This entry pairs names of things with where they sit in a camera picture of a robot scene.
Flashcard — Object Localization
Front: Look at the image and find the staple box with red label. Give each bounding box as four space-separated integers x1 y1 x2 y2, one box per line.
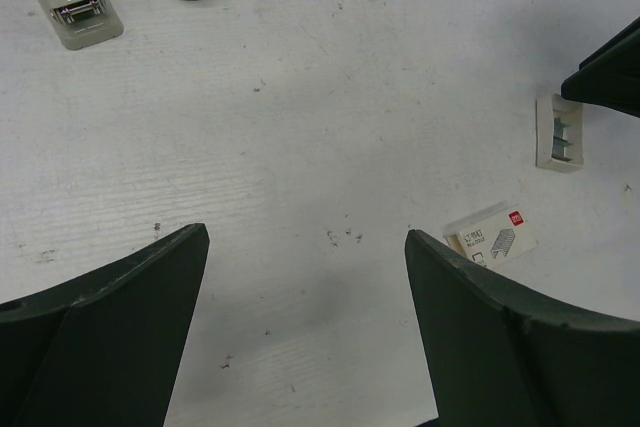
443 202 538 270

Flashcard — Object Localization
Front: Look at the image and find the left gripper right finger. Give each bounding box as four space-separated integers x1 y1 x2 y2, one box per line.
405 230 639 426

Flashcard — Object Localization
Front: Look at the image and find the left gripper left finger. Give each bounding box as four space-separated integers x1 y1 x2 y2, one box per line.
1 223 209 426

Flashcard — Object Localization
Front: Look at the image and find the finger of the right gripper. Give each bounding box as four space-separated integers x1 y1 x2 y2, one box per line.
560 19 640 118

